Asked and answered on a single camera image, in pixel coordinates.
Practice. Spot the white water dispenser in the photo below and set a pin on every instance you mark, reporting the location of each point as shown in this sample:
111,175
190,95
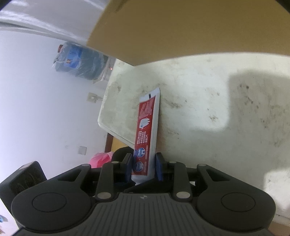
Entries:
105,74

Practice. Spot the brown cardboard box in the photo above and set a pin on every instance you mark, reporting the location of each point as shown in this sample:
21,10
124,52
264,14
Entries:
139,32

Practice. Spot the white wall plate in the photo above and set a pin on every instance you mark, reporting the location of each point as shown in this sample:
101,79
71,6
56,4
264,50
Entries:
82,150

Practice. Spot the white wall socket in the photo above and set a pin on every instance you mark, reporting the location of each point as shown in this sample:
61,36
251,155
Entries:
93,97

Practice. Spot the pink plastic bag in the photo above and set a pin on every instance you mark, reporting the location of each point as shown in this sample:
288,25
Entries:
100,159

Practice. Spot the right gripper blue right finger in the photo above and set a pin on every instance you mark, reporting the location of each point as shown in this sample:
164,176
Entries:
173,178

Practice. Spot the black speaker box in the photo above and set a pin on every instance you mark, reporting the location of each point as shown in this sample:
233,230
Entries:
23,178

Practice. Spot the blue water jug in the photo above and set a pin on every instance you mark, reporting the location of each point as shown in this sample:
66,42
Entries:
79,61

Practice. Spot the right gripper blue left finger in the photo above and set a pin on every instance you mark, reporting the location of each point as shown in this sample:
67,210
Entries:
114,178

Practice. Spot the red toothpaste tube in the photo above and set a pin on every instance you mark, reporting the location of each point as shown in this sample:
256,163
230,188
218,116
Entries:
146,137

